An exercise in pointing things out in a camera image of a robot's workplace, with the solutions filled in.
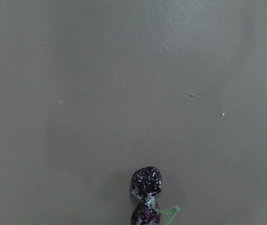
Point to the dark red cherries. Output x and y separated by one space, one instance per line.
146 184

